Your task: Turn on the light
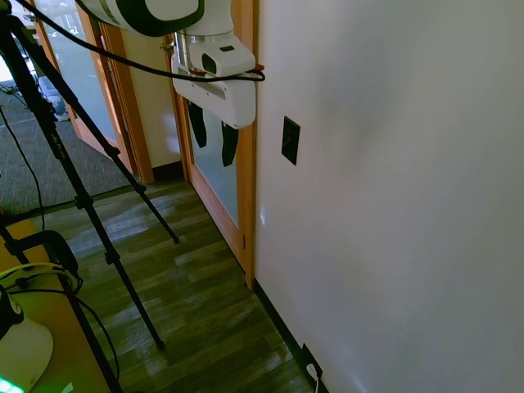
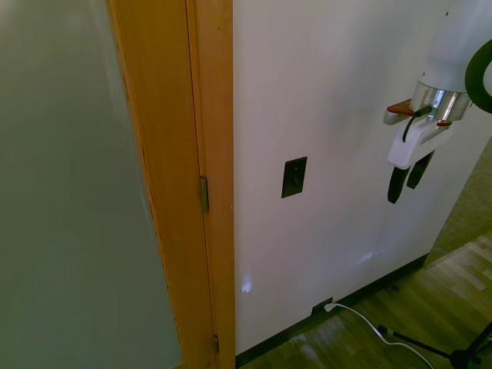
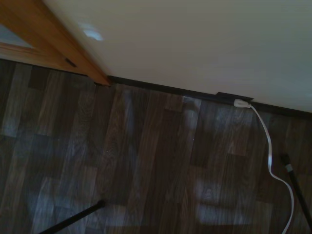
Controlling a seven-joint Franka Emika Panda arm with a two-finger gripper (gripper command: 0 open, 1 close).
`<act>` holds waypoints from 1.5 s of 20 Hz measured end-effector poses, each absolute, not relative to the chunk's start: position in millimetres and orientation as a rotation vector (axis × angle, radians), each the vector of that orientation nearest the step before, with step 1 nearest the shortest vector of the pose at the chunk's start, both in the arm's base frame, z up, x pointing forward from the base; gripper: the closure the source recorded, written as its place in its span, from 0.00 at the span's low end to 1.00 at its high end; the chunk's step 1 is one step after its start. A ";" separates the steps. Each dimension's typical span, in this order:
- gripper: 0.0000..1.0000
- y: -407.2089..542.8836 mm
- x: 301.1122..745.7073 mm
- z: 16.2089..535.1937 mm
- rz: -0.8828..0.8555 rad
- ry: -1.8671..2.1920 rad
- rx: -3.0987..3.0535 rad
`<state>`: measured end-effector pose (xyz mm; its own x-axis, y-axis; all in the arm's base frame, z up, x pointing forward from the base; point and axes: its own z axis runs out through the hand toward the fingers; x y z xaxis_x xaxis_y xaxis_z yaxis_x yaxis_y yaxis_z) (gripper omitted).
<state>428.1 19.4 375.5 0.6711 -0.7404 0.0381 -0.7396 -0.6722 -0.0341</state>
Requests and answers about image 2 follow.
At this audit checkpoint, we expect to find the black cable loop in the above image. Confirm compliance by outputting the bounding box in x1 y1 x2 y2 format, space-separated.
464 38 492 115

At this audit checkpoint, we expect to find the black tripod stand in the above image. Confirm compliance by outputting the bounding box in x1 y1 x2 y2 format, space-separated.
376 321 492 369

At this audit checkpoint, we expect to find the black camera cable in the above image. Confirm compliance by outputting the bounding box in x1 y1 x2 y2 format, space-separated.
401 105 433 144

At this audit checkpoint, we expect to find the black baseboard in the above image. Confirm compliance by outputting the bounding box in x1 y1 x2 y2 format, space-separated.
234 254 429 369

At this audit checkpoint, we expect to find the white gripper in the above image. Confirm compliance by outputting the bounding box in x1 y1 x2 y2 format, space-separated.
387 118 452 204

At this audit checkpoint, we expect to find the frosted glass door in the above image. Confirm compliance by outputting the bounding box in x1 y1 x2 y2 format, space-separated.
0 0 185 369

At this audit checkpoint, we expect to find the white power cord with plug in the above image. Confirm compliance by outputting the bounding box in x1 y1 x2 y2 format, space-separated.
323 302 432 369

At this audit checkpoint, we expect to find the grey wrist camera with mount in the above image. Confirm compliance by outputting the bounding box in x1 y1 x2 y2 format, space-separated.
382 98 431 126

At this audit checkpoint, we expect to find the black light switch plate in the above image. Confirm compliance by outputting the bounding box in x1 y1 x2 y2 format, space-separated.
281 156 308 199

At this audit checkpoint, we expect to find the wooden door frame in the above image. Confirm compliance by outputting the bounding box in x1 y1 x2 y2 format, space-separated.
105 0 237 369

